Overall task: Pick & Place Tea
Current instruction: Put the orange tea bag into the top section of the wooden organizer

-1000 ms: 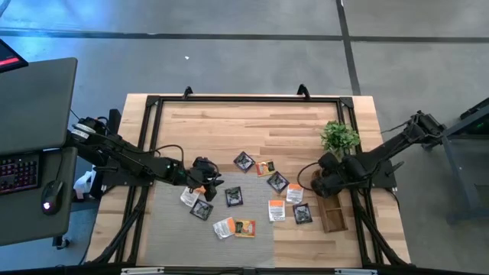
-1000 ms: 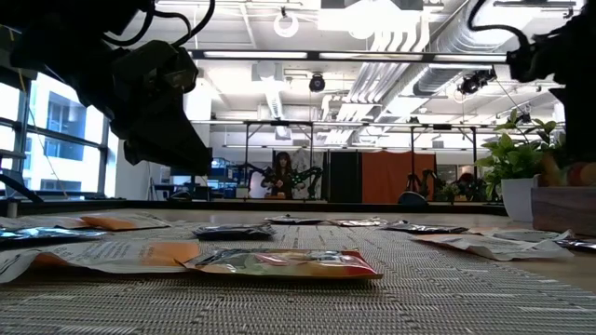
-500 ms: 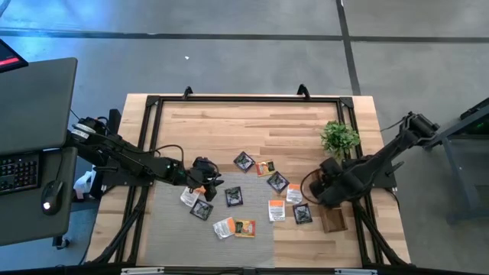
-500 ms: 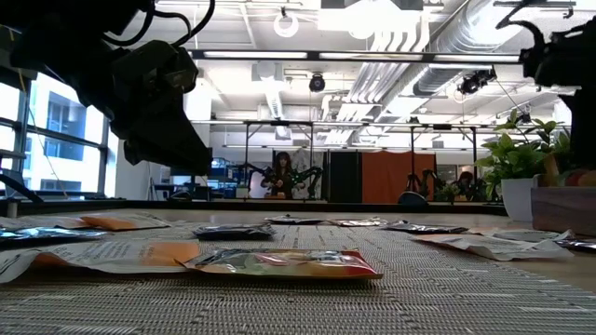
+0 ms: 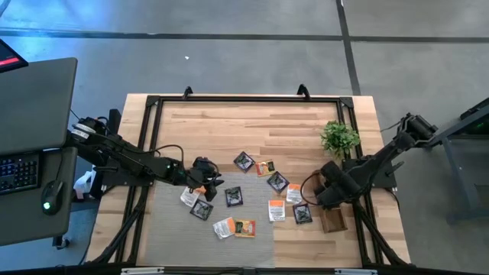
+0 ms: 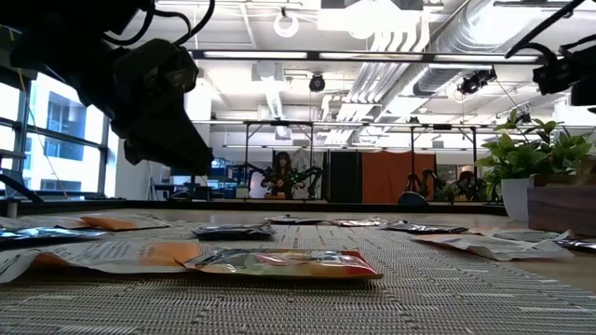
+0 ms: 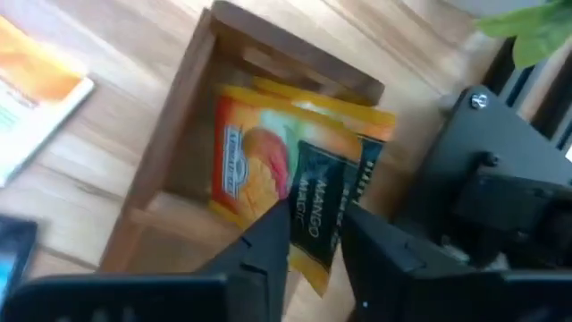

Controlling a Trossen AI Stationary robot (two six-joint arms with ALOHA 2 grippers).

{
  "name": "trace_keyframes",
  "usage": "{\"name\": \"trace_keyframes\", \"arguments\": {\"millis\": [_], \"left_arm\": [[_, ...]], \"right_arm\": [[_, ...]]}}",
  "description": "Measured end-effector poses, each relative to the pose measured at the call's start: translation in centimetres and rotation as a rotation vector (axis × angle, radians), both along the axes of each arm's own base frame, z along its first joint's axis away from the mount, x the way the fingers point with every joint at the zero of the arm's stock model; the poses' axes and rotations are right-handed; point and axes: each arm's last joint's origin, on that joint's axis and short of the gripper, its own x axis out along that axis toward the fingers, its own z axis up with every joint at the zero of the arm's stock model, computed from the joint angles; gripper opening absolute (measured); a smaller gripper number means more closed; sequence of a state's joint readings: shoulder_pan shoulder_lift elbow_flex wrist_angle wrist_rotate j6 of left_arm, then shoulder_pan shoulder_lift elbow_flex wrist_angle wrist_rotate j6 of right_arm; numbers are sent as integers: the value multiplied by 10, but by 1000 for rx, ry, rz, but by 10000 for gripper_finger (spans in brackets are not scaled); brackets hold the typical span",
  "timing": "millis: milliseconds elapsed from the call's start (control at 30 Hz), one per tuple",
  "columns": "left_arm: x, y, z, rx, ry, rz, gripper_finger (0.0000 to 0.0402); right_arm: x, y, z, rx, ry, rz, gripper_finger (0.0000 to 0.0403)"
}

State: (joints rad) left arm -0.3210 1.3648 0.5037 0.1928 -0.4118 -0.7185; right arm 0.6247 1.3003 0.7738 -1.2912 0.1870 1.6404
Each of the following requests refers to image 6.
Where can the wooden compartment tea box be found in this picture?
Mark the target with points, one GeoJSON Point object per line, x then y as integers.
{"type": "Point", "coordinates": [563, 209]}

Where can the grey woven placemat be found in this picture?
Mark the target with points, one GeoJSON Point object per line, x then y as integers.
{"type": "Point", "coordinates": [326, 307]}

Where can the orange partition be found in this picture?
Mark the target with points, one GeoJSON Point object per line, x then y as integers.
{"type": "Point", "coordinates": [386, 177]}

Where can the blue chair back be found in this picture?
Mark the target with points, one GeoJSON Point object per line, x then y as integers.
{"type": "Point", "coordinates": [413, 199]}

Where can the black overhead rig camera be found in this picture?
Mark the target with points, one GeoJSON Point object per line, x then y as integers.
{"type": "Point", "coordinates": [475, 83]}

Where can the background black metal frame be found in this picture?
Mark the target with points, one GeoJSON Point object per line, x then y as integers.
{"type": "Point", "coordinates": [354, 124]}

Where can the small background plant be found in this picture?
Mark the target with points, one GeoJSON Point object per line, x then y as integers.
{"type": "Point", "coordinates": [450, 191]}

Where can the silver ventilation duct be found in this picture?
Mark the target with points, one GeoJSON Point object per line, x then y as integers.
{"type": "Point", "coordinates": [461, 42]}

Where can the white patterned curtain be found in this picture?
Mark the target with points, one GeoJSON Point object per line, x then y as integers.
{"type": "Point", "coordinates": [316, 158]}

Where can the black partition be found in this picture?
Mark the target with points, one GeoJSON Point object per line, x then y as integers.
{"type": "Point", "coordinates": [344, 177]}

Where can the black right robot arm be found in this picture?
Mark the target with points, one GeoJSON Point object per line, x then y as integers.
{"type": "Point", "coordinates": [582, 70]}

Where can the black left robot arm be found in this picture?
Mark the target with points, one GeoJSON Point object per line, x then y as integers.
{"type": "Point", "coordinates": [56, 56]}

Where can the person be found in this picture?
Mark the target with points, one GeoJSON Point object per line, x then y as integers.
{"type": "Point", "coordinates": [465, 181]}
{"type": "Point", "coordinates": [281, 179]}

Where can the green potted plant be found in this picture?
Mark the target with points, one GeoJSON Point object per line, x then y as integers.
{"type": "Point", "coordinates": [514, 200]}

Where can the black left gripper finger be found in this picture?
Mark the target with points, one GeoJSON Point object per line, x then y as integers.
{"type": "Point", "coordinates": [177, 149]}

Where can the round black ceiling camera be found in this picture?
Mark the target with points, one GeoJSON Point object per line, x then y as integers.
{"type": "Point", "coordinates": [317, 83]}

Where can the large window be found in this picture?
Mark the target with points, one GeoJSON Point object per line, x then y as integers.
{"type": "Point", "coordinates": [70, 158]}

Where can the background black robot arm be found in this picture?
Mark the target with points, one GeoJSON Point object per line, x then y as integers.
{"type": "Point", "coordinates": [312, 177]}
{"type": "Point", "coordinates": [256, 171]}

